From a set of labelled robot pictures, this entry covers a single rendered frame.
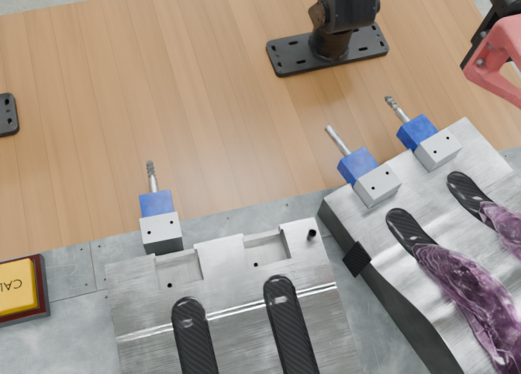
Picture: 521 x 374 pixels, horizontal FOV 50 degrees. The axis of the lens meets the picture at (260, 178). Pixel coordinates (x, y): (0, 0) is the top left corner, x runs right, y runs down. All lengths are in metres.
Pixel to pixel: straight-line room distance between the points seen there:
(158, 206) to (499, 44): 0.47
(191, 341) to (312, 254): 0.18
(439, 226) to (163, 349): 0.39
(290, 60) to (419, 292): 0.43
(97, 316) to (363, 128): 0.47
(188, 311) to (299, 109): 0.38
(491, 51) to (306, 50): 0.51
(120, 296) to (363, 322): 0.32
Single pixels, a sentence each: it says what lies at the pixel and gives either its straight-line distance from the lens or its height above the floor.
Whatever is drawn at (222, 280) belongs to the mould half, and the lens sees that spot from 0.67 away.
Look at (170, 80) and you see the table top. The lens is 0.91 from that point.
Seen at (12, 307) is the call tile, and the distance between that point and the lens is 0.76.
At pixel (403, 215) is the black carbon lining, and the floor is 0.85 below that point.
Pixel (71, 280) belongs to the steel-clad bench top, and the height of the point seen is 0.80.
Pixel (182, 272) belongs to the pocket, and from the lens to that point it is 0.70.
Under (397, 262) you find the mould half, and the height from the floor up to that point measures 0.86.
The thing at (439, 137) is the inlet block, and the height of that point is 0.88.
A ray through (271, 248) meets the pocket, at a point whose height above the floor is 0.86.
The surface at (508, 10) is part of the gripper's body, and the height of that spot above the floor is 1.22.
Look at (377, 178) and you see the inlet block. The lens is 0.76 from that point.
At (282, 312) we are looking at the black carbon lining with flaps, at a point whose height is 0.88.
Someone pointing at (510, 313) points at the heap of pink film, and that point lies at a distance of 0.72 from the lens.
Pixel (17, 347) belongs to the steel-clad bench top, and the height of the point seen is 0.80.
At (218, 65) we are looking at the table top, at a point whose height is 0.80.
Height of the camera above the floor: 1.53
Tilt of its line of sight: 63 degrees down
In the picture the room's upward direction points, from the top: 9 degrees clockwise
